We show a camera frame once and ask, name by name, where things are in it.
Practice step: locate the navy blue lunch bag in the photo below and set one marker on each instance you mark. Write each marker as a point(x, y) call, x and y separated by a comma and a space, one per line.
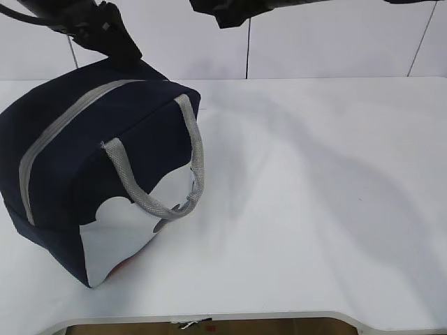
point(95, 162)

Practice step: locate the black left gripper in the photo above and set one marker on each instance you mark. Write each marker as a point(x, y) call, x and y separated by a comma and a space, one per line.
point(95, 24)

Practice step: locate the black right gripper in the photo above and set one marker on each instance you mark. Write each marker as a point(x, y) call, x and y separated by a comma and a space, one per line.
point(233, 13)

